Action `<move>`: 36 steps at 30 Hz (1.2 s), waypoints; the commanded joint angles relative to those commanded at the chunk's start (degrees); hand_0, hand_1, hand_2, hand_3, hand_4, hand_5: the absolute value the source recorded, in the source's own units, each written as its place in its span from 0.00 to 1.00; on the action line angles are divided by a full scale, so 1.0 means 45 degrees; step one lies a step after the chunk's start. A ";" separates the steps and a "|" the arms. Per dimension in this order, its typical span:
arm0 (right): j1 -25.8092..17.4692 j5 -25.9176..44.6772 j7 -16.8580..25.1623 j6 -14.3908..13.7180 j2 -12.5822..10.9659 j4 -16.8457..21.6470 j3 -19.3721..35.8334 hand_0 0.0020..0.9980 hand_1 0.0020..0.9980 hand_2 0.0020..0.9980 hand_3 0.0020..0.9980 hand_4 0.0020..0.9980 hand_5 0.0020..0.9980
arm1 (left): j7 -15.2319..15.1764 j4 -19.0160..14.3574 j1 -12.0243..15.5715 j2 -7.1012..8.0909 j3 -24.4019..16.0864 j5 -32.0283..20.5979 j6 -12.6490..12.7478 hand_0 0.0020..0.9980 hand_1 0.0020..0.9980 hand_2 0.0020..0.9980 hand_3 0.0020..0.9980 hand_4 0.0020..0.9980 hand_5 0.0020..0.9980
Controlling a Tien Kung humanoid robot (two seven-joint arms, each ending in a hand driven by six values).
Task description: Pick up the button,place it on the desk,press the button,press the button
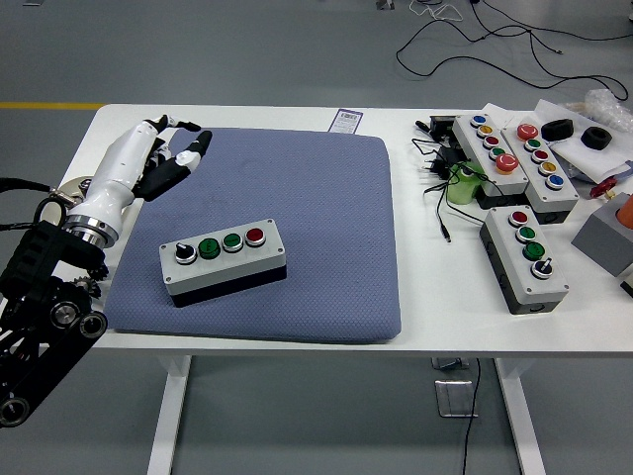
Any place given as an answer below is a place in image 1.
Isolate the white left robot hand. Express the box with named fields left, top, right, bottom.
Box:
left=72, top=114, right=214, bottom=223

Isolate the grey four-control button box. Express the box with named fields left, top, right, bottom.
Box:
left=478, top=205, right=570, bottom=316
left=158, top=218, right=289, bottom=309

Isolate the grey five-button box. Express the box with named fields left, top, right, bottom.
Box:
left=451, top=114, right=530, bottom=209
left=499, top=121, right=581, bottom=225

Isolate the beige shallow tray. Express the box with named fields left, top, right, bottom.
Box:
left=42, top=176, right=135, bottom=232

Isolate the blue-grey cushion mat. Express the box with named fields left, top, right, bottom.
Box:
left=104, top=127, right=403, bottom=345

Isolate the purple label card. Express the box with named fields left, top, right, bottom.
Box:
left=329, top=108, right=363, bottom=134

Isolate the white table leg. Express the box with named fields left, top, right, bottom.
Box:
left=146, top=354, right=193, bottom=475
left=494, top=356, right=548, bottom=475

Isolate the black rectangular device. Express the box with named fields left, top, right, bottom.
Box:
left=427, top=115, right=459, bottom=140

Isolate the green plastic cylinder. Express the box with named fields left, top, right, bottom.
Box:
left=447, top=162, right=489, bottom=205

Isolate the metal floor plate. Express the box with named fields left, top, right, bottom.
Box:
left=433, top=378, right=480, bottom=419

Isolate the white paper sheet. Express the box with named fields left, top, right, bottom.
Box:
left=482, top=98, right=633, bottom=184

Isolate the red brass-tipped tool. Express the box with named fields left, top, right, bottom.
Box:
left=588, top=170, right=632, bottom=200

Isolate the grey block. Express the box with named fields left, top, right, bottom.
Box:
left=571, top=191, right=633, bottom=278

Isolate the clear bubble wrap bag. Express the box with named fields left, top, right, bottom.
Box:
left=583, top=88, right=633, bottom=133

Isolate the orange object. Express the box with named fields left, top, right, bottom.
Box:
left=615, top=192, right=633, bottom=227

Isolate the black power adapter with cord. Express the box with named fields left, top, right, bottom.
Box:
left=410, top=137, right=491, bottom=243

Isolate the white floor cable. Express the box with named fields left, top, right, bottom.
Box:
left=409, top=0, right=464, bottom=22

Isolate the black floor cable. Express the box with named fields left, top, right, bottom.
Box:
left=395, top=0, right=633, bottom=100

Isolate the black hanging cable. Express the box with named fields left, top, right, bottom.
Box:
left=462, top=356, right=482, bottom=475

